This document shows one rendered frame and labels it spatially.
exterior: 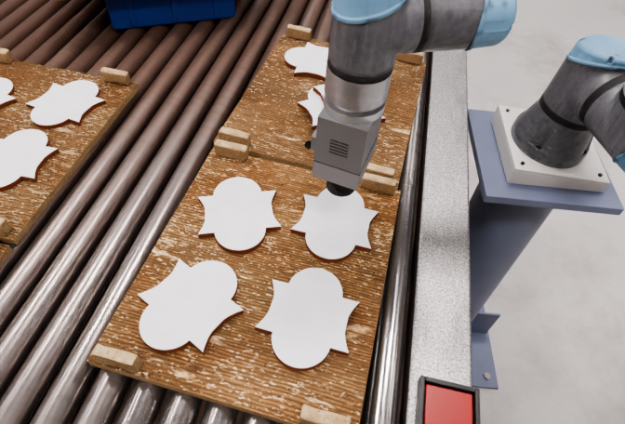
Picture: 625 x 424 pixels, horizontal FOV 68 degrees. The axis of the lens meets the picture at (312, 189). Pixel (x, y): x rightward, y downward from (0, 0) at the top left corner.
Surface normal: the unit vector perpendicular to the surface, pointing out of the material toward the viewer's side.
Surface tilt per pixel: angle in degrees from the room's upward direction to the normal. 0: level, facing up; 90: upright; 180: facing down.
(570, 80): 87
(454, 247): 0
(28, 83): 0
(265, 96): 0
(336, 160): 90
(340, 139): 90
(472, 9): 57
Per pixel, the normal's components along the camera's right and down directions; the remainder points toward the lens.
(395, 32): 0.22, 0.61
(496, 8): 0.25, 0.27
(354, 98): -0.19, 0.73
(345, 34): -0.66, 0.55
